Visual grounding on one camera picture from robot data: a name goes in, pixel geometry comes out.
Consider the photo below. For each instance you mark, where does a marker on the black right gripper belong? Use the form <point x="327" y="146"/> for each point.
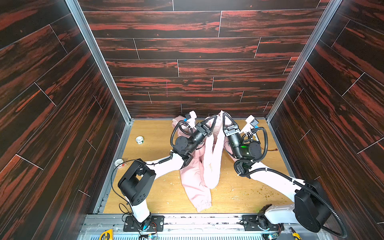
<point x="231" y="130"/>

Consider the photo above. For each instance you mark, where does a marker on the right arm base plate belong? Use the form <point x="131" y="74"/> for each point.
<point x="259" y="223"/>

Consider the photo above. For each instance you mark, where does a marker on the aluminium corner post right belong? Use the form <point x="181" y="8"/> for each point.
<point x="318" y="31"/>

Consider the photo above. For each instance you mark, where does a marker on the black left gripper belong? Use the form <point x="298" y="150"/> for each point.
<point x="204" y="130"/>

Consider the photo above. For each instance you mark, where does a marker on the yellow tape measure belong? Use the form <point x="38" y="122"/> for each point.
<point x="107" y="235"/>

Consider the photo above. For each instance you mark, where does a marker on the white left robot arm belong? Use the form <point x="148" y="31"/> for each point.
<point x="138" y="180"/>

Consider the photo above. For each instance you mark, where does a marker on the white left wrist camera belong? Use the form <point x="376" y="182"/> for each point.
<point x="191" y="118"/>

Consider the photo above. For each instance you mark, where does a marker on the small white tape roll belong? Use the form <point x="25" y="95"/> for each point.
<point x="140" y="140"/>

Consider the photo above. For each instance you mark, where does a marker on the aluminium front rail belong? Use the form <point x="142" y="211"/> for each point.
<point x="176" y="227"/>

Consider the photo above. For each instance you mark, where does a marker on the aluminium corner post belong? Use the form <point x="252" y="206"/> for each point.
<point x="318" y="31"/>
<point x="91" y="42"/>

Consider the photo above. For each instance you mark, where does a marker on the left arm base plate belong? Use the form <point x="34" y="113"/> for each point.
<point x="154" y="223"/>

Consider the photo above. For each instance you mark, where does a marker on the yellow handled tool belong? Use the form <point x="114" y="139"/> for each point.
<point x="295" y="235"/>

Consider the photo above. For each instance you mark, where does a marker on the aluminium corner post left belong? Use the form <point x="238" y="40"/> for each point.
<point x="91" y="42"/>

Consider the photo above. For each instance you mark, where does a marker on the pink zip jacket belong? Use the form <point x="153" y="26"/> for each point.
<point x="203" y="173"/>

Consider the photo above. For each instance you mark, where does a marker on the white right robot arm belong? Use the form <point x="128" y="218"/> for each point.
<point x="310" y="208"/>

